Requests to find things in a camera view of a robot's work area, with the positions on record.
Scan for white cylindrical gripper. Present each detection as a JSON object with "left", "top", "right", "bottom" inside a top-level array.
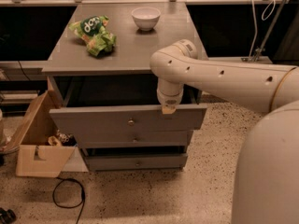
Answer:
[{"left": 157, "top": 78, "right": 183, "bottom": 115}]

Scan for grey top drawer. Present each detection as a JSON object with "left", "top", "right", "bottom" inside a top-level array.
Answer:
[{"left": 50, "top": 75, "right": 206, "bottom": 134}]

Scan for grey drawer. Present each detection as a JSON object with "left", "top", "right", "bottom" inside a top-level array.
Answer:
[
  {"left": 74, "top": 131, "right": 192, "bottom": 148},
  {"left": 84, "top": 153, "right": 188, "bottom": 171},
  {"left": 50, "top": 75, "right": 206, "bottom": 134}
]

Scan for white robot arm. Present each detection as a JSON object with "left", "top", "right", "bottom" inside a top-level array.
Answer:
[{"left": 149, "top": 39, "right": 299, "bottom": 224}]

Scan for grey bottom drawer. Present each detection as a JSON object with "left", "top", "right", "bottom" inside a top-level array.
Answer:
[{"left": 84, "top": 153, "right": 188, "bottom": 171}]

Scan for grey drawer cabinet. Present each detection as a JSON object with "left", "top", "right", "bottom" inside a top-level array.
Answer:
[{"left": 43, "top": 3, "right": 202, "bottom": 160}]

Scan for grey middle drawer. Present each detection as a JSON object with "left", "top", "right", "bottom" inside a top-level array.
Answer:
[{"left": 74, "top": 131, "right": 192, "bottom": 148}]

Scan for white ceramic bowl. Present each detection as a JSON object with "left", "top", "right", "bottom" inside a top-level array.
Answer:
[{"left": 131, "top": 7, "right": 161, "bottom": 31}]

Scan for green chip bag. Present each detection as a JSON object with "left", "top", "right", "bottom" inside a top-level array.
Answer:
[{"left": 68, "top": 16, "right": 116, "bottom": 57}]

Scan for metal stand pole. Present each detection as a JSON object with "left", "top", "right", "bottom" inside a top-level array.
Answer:
[{"left": 248, "top": 0, "right": 291, "bottom": 63}]

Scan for items inside cardboard box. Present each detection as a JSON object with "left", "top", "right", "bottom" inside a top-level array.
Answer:
[{"left": 48, "top": 131, "right": 77, "bottom": 147}]

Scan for cardboard box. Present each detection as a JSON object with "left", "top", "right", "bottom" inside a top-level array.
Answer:
[{"left": 9, "top": 91, "right": 75, "bottom": 178}]

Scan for black object on floor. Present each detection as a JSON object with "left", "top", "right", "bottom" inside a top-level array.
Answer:
[{"left": 0, "top": 208, "right": 16, "bottom": 224}]

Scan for black floor cable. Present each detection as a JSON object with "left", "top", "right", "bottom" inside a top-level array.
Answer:
[{"left": 51, "top": 177, "right": 87, "bottom": 224}]

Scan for white hanging cable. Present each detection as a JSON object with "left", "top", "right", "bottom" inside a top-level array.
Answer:
[{"left": 247, "top": 0, "right": 277, "bottom": 61}]

